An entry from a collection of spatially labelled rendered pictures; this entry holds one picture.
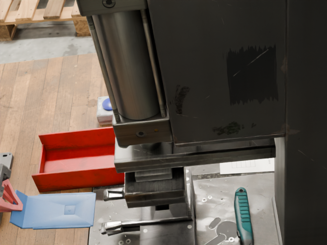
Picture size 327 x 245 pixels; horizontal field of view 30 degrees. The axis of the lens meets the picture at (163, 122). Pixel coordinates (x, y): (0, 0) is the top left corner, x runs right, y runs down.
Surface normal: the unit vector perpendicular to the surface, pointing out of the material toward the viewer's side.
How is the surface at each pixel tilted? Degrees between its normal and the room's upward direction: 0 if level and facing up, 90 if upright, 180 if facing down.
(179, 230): 0
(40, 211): 6
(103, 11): 90
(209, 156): 90
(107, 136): 90
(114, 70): 90
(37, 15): 0
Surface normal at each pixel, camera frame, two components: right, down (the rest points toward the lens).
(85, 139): 0.01, 0.72
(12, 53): -0.14, -0.68
